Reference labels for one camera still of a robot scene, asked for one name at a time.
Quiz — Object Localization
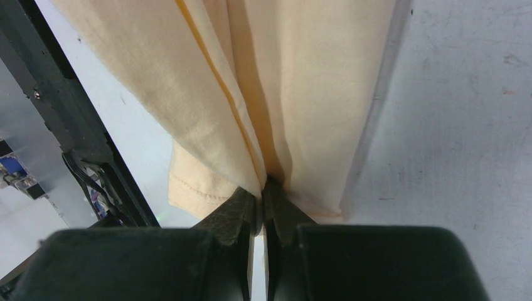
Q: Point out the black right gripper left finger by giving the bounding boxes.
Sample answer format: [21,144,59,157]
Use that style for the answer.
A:
[12,189,255,300]

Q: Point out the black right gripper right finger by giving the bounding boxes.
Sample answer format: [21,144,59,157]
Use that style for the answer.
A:
[262,178,488,300]

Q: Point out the cream beige underwear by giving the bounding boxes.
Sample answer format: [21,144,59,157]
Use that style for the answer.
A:
[54,1,396,223]

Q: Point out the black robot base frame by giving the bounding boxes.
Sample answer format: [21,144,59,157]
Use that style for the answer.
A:
[1,1,159,227]

